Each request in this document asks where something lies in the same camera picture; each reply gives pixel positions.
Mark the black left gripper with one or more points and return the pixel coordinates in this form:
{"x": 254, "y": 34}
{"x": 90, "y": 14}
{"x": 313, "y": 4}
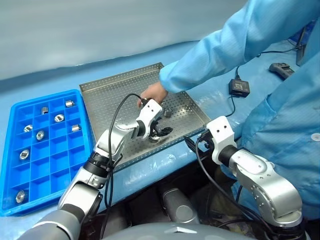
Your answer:
{"x": 155, "y": 128}

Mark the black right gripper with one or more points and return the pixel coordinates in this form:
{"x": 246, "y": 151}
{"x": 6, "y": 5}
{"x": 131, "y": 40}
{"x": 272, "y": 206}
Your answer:
{"x": 205, "y": 140}

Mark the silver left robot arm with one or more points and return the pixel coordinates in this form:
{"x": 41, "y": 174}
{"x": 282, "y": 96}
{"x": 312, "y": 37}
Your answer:
{"x": 112, "y": 142}

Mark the blue sleeved person forearm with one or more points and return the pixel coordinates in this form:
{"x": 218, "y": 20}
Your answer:
{"x": 212, "y": 55}

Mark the perforated steel tray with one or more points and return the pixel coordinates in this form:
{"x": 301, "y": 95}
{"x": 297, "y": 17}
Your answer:
{"x": 105, "y": 100}

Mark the blue compartment plastic tray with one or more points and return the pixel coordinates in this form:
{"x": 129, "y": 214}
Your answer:
{"x": 57, "y": 162}

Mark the person's bare hand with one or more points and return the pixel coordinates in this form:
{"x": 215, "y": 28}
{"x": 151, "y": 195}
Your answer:
{"x": 152, "y": 93}

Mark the grey rounded robot leg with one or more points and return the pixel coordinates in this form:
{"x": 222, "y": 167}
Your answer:
{"x": 180, "y": 205}

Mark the small black box device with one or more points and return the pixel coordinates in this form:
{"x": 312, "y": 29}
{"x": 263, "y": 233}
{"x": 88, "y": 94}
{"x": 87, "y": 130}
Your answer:
{"x": 240, "y": 87}

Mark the grey robot torso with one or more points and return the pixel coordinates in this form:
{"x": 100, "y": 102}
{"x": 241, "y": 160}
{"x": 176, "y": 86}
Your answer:
{"x": 175, "y": 232}

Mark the person in blue coat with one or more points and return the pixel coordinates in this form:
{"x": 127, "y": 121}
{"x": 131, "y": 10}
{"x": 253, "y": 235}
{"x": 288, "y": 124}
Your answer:
{"x": 287, "y": 130}

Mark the black handheld remote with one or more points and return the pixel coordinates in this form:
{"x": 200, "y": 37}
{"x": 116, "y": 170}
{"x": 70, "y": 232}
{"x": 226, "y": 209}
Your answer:
{"x": 282, "y": 70}

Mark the blue plastic table cover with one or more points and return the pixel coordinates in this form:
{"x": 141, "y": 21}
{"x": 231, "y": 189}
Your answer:
{"x": 37, "y": 80}

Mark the dark grey upright panel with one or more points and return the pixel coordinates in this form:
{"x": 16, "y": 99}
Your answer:
{"x": 301, "y": 50}

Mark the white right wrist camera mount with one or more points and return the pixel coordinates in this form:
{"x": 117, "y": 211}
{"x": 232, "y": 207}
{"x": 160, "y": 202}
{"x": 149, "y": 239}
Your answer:
{"x": 221, "y": 132}

